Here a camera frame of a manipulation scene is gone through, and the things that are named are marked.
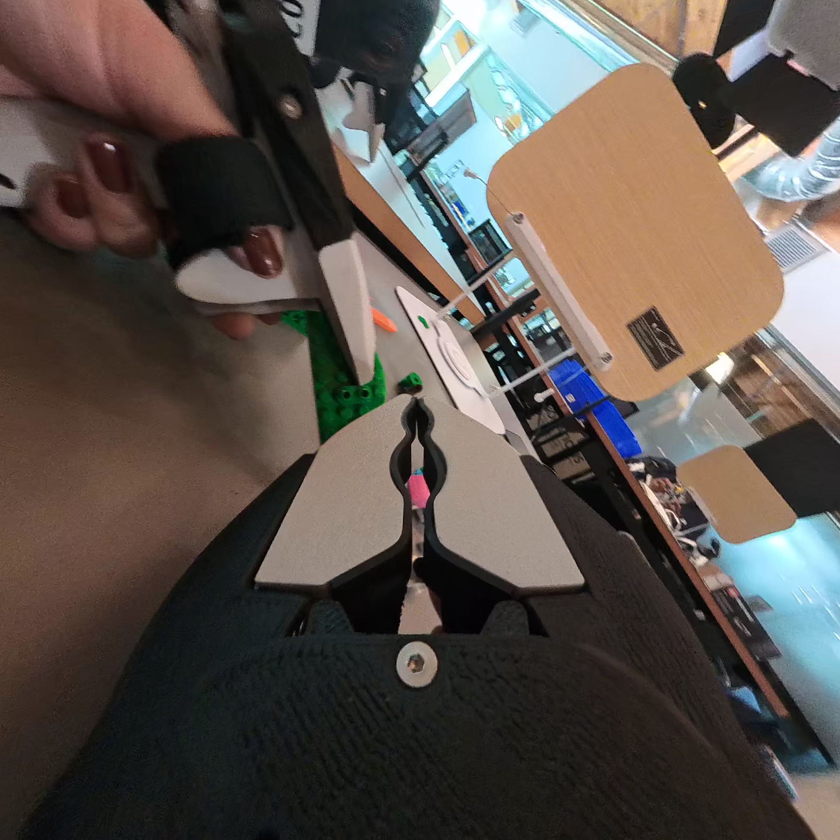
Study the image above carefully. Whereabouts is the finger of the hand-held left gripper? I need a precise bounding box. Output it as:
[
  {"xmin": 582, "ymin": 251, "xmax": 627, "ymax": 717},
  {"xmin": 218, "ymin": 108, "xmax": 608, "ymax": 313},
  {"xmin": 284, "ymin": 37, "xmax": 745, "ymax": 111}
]
[{"xmin": 319, "ymin": 238, "xmax": 379, "ymax": 386}]

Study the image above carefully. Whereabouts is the person's left hand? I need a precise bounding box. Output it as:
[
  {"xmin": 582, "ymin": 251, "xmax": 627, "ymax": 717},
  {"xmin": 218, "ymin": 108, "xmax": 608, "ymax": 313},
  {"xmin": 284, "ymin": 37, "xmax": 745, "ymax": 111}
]
[{"xmin": 0, "ymin": 0, "xmax": 288, "ymax": 341}]

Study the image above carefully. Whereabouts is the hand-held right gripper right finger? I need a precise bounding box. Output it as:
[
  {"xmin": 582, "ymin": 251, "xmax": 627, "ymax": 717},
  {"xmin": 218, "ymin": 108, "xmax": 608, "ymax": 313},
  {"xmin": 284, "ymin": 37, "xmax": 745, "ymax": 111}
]
[{"xmin": 416, "ymin": 395, "xmax": 585, "ymax": 598}]

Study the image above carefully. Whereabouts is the grey table wooden edge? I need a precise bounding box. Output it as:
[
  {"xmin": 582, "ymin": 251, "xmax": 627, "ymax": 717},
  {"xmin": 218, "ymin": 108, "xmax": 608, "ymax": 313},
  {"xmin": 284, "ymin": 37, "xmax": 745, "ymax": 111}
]
[{"xmin": 331, "ymin": 147, "xmax": 490, "ymax": 326}]

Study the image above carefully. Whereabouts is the white stand wooden board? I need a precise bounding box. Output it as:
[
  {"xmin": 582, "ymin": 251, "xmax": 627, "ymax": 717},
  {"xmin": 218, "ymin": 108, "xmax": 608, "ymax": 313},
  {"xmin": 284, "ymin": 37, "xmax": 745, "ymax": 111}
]
[{"xmin": 395, "ymin": 63, "xmax": 785, "ymax": 435}]

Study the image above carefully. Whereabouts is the blue storage bin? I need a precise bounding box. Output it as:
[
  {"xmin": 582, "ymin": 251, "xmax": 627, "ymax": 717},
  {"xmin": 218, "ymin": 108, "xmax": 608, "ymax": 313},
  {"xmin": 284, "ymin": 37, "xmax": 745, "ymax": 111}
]
[{"xmin": 548, "ymin": 360, "xmax": 643, "ymax": 457}]

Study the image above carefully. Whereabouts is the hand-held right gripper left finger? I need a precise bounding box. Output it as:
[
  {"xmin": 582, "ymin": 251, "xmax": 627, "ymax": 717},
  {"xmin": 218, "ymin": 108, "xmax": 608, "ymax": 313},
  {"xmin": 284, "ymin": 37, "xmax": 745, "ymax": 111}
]
[{"xmin": 255, "ymin": 395, "xmax": 417, "ymax": 592}]

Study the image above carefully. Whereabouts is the green lego plate assembly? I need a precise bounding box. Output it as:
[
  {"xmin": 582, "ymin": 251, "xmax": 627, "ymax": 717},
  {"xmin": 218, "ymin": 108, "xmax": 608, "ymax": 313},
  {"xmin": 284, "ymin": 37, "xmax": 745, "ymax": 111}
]
[{"xmin": 281, "ymin": 310, "xmax": 388, "ymax": 444}]

